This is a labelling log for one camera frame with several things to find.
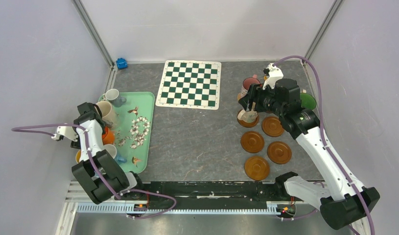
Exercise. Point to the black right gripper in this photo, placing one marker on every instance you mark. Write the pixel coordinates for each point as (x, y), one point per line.
(254, 97)

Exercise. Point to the cream ceramic mug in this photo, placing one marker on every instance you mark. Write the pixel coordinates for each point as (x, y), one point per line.
(247, 116)

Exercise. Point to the pink ghost pattern mug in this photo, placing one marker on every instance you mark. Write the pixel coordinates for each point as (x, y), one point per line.
(247, 83)

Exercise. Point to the brown wooden ridged coaster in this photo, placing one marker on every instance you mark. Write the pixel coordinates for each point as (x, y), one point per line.
(279, 152)
(272, 127)
(257, 168)
(248, 124)

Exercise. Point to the grey white mug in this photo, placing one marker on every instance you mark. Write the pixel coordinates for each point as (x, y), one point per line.
(114, 97)

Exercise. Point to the yellow interior mug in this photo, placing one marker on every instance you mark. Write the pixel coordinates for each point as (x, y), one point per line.
(78, 156)

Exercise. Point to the green interior cartoon mug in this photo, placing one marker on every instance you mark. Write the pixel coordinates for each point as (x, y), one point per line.
(308, 101)

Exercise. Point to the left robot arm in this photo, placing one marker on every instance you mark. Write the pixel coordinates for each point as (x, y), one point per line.
(97, 172)

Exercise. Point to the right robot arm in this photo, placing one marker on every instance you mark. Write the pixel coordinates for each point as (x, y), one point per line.
(346, 199)

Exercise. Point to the beige mug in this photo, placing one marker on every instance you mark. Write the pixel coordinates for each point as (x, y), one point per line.
(109, 116)

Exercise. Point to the orange mug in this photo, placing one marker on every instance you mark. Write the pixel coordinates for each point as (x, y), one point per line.
(108, 136)

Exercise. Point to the green floral tray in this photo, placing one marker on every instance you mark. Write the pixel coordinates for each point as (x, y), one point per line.
(132, 137)

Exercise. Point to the green white chessboard mat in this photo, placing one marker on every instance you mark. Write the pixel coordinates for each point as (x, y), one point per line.
(190, 84)

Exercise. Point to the blue toy block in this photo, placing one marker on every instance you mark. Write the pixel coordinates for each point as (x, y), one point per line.
(121, 63)

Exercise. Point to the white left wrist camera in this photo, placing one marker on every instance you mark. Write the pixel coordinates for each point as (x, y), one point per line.
(65, 131)

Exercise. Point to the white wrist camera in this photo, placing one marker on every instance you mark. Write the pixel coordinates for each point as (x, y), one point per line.
(65, 131)
(274, 74)

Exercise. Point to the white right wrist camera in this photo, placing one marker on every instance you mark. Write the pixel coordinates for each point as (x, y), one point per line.
(274, 74)

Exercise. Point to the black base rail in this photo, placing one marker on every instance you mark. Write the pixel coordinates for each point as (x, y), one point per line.
(209, 195)

